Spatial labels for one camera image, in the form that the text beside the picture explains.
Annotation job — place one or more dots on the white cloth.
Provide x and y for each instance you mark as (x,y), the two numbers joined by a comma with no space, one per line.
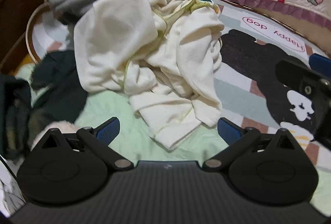
(7,187)

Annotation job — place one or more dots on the dark fur-trimmed jacket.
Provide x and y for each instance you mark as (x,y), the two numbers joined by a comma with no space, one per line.
(15,110)

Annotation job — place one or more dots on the dark green garment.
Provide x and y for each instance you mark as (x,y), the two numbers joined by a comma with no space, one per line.
(62,79)

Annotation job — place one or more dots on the cream white knit garment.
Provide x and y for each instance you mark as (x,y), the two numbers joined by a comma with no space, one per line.
(116,32)

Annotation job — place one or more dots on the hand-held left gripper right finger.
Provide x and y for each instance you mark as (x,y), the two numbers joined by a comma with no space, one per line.
(228,132)

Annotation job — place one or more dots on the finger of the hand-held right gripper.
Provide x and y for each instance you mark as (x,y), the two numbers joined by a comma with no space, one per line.
(297,71)
(319,62)

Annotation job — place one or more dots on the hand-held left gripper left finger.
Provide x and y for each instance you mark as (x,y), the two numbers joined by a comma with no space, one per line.
(108,130)

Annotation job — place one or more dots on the checked dog-print mat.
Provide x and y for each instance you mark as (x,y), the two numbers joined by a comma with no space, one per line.
(258,58)

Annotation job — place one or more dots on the tan mattress side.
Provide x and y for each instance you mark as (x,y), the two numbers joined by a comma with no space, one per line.
(297,24)

